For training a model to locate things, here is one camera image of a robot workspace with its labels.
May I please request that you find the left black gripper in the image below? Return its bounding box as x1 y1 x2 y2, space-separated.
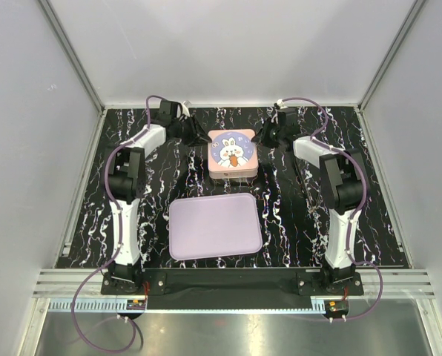
172 115 212 148

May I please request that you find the pink tin lid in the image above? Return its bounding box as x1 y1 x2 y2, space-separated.
208 129 259 167

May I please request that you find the pink chocolate tin box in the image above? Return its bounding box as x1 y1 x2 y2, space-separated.
208 164 258 179

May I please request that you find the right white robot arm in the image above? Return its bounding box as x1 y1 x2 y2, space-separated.
251 104 369 294

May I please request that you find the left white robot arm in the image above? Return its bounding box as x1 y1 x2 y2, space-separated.
103 96 211 294

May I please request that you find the lilac plastic tray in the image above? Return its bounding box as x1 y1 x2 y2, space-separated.
168 193 263 260

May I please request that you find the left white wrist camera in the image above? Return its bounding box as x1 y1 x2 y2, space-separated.
179 102 191 121

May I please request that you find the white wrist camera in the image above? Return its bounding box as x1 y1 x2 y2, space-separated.
179 102 191 121
272 99 288 125

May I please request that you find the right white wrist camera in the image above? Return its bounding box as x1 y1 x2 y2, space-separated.
272 99 288 125

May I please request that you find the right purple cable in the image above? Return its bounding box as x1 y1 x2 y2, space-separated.
276 96 385 323

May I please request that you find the purple cable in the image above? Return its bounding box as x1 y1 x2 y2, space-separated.
70 94 170 353
276 96 385 323

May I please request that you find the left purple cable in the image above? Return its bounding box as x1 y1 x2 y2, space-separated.
70 94 170 353

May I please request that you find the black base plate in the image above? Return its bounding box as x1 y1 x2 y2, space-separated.
101 268 365 312

